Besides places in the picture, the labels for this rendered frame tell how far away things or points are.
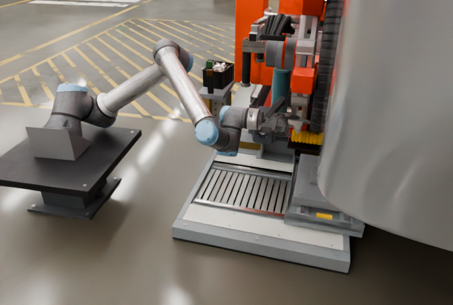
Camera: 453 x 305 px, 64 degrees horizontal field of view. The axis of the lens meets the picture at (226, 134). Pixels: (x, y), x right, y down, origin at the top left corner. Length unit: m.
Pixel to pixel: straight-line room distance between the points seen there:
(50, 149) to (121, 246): 0.61
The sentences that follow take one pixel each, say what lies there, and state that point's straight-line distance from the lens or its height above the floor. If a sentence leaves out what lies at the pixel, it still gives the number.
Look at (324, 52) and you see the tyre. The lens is 1.32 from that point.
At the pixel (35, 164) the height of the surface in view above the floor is 0.30.
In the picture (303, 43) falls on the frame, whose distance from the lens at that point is 1.37.
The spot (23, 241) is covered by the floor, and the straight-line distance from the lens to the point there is 2.08.
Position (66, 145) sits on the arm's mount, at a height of 0.39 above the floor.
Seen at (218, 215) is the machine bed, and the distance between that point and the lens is 1.85.
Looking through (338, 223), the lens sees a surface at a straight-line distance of 1.78.
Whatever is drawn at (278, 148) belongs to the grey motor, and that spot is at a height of 0.12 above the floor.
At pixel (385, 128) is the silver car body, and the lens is 0.68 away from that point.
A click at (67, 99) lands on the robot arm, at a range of 2.03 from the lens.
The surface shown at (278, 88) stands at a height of 0.65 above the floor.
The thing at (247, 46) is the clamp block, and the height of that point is 0.93.
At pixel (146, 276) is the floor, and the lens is 1.73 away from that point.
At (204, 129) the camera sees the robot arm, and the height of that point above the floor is 0.66.
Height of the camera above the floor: 1.32
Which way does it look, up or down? 29 degrees down
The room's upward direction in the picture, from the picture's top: straight up
